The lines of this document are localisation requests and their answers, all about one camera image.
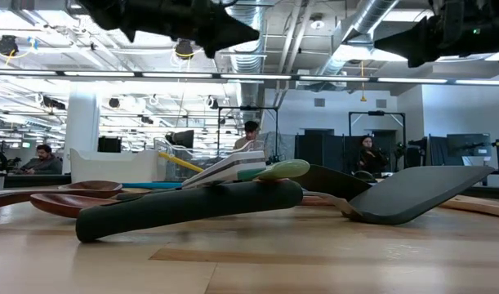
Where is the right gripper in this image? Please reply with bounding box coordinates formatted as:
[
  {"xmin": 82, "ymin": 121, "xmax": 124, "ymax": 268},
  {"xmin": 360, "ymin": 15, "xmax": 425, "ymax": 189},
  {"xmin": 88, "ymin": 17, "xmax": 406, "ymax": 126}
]
[{"xmin": 372, "ymin": 0, "xmax": 499, "ymax": 69}]

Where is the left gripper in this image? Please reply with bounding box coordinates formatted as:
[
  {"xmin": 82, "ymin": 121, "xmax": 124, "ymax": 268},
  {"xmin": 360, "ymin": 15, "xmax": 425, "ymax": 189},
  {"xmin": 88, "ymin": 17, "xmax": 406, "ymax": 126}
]
[{"xmin": 77, "ymin": 0, "xmax": 261, "ymax": 59}]

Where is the yellow silicone spoon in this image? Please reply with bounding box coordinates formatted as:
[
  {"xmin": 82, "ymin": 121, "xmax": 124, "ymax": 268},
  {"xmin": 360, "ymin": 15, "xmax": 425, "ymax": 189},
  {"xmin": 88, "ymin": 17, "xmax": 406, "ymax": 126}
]
[{"xmin": 158, "ymin": 151, "xmax": 205, "ymax": 174}]

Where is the knife pale green handle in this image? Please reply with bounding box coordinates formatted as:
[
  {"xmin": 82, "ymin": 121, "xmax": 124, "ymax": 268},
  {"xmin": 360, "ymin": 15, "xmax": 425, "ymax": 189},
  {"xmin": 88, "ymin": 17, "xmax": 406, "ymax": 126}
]
[{"xmin": 255, "ymin": 158, "xmax": 312, "ymax": 182}]

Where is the black round-head turner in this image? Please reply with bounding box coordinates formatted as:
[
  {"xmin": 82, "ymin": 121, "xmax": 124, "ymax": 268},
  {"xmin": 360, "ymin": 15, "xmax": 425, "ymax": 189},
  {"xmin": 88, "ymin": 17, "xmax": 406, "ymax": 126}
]
[{"xmin": 116, "ymin": 163, "xmax": 372, "ymax": 203}]

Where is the short blue silicone spoon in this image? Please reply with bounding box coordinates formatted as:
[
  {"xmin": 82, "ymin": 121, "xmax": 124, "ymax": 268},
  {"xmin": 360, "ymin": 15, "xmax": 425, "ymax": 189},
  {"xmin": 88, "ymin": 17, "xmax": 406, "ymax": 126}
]
[{"xmin": 121, "ymin": 181, "xmax": 184, "ymax": 190}]

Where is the bamboo fork spatula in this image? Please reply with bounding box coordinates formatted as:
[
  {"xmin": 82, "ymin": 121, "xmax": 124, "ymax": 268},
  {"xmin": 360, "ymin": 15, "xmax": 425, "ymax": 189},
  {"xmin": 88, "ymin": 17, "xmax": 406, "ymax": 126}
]
[{"xmin": 439, "ymin": 194, "xmax": 499, "ymax": 221}]

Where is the light wooden slotted spatula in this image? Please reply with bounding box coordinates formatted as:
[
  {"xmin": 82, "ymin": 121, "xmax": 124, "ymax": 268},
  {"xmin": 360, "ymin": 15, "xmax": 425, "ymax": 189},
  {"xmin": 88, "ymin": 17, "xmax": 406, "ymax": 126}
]
[{"xmin": 120, "ymin": 187, "xmax": 185, "ymax": 195}]

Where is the dark monitor on arm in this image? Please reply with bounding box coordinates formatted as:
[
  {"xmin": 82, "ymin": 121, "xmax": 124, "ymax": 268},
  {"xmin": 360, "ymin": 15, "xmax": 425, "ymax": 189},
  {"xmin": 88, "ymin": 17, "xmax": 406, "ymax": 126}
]
[{"xmin": 445, "ymin": 132, "xmax": 492, "ymax": 158}]

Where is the black ceiling device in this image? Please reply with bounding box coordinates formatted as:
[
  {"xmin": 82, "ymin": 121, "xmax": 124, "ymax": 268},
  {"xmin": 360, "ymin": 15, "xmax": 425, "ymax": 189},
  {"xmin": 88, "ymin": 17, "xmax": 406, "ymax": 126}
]
[
  {"xmin": 0, "ymin": 34, "xmax": 20, "ymax": 57},
  {"xmin": 174, "ymin": 38, "xmax": 195, "ymax": 61}
]

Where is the person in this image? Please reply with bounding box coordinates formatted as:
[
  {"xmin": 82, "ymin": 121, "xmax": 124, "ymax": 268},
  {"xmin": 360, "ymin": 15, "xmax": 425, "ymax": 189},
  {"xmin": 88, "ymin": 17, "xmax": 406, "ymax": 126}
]
[
  {"xmin": 18, "ymin": 143, "xmax": 65, "ymax": 176},
  {"xmin": 356, "ymin": 135, "xmax": 391, "ymax": 175},
  {"xmin": 231, "ymin": 120, "xmax": 267, "ymax": 153}
]

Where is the long ceiling light strip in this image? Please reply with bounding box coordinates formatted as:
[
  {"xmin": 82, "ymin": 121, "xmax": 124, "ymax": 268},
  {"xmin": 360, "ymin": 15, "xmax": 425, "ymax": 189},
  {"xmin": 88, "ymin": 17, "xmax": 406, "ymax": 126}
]
[{"xmin": 0, "ymin": 68, "xmax": 499, "ymax": 86}]

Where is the black partition curtain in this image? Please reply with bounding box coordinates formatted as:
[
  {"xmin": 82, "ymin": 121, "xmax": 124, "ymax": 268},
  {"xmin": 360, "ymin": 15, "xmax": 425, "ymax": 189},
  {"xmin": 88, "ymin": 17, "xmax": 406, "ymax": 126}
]
[{"xmin": 293, "ymin": 128, "xmax": 397, "ymax": 175}]

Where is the white building pillar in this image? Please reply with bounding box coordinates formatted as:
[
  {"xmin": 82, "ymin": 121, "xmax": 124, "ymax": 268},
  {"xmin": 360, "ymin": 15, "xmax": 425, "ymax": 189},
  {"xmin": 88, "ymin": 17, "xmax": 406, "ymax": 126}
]
[{"xmin": 63, "ymin": 80, "xmax": 101, "ymax": 153}]

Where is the white plastic bin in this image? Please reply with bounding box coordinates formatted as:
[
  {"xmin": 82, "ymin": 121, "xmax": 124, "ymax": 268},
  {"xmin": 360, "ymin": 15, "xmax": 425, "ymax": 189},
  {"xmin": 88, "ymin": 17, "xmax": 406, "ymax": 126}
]
[{"xmin": 69, "ymin": 147, "xmax": 160, "ymax": 184}]

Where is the black square turner red trim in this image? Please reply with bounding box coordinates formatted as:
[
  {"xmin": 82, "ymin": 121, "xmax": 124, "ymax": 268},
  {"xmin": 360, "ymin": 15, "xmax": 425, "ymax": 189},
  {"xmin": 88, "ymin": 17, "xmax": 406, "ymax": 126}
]
[{"xmin": 75, "ymin": 164, "xmax": 497, "ymax": 244}]

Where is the dark wooden spoon silver tip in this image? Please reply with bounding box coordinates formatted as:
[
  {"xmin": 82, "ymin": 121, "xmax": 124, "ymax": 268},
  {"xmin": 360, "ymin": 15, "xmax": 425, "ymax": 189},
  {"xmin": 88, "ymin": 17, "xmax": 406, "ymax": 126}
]
[{"xmin": 0, "ymin": 180, "xmax": 124, "ymax": 212}]

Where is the reddish wooden spoon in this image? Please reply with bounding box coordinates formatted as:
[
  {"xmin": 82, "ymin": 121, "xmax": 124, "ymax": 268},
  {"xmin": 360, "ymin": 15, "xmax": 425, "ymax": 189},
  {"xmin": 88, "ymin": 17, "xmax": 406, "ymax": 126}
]
[{"xmin": 29, "ymin": 192, "xmax": 348, "ymax": 219}]

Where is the dark background desk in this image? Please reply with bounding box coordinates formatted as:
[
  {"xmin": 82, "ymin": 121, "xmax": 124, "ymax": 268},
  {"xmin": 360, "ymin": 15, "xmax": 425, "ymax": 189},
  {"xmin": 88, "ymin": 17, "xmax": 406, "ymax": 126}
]
[{"xmin": 0, "ymin": 173, "xmax": 73, "ymax": 189}]

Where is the silver air duct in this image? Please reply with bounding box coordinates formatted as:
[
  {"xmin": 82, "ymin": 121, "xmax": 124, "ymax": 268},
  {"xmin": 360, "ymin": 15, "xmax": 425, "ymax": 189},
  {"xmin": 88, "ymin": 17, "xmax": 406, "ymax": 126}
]
[
  {"xmin": 320, "ymin": 0, "xmax": 399, "ymax": 77},
  {"xmin": 228, "ymin": 0, "xmax": 269, "ymax": 108}
]

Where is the yellow hanging cord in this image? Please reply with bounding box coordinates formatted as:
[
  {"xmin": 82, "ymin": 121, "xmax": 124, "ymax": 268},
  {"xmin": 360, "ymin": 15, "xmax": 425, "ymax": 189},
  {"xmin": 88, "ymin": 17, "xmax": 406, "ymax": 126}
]
[{"xmin": 359, "ymin": 60, "xmax": 368, "ymax": 103}]

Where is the black metal frame stand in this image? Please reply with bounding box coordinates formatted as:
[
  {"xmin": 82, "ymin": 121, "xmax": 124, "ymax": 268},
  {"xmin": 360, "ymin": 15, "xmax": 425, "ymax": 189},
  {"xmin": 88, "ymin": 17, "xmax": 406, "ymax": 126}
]
[
  {"xmin": 348, "ymin": 109, "xmax": 407, "ymax": 172},
  {"xmin": 216, "ymin": 105, "xmax": 280, "ymax": 164}
]

